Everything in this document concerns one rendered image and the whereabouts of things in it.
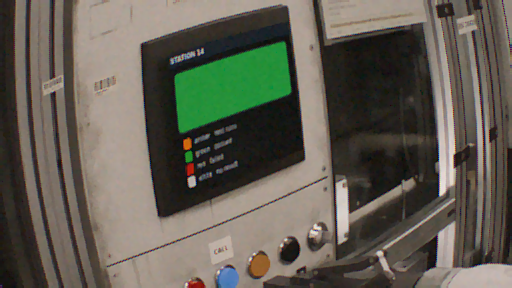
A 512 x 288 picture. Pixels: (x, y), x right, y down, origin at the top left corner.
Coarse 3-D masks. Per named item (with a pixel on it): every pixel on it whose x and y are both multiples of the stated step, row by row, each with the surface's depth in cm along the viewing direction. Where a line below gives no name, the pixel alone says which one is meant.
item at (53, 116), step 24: (48, 0) 123; (48, 24) 124; (480, 24) 203; (48, 48) 125; (48, 72) 125; (48, 96) 126; (48, 120) 126; (48, 144) 127; (48, 168) 127; (72, 192) 131; (72, 216) 131; (72, 240) 131; (72, 264) 131; (408, 264) 219
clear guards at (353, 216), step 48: (336, 0) 165; (384, 0) 174; (432, 0) 187; (336, 48) 165; (384, 48) 175; (432, 48) 187; (480, 48) 203; (336, 96) 166; (384, 96) 175; (432, 96) 187; (480, 96) 203; (336, 144) 167; (384, 144) 176; (432, 144) 188; (480, 144) 204; (336, 192) 168; (384, 192) 177; (432, 192) 189; (480, 192) 206; (336, 240) 169; (384, 240) 179; (480, 240) 210
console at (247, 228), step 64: (64, 0) 129; (128, 0) 133; (192, 0) 142; (256, 0) 151; (64, 64) 131; (128, 64) 135; (128, 128) 136; (320, 128) 162; (128, 192) 137; (256, 192) 154; (320, 192) 163; (128, 256) 137; (192, 256) 146; (256, 256) 154; (320, 256) 165
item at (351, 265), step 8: (368, 256) 136; (376, 256) 133; (384, 256) 134; (328, 264) 139; (336, 264) 138; (344, 264) 136; (352, 264) 135; (360, 264) 135; (368, 264) 134; (312, 272) 140; (320, 272) 139; (328, 272) 138; (336, 272) 137; (344, 272) 136; (352, 272) 136
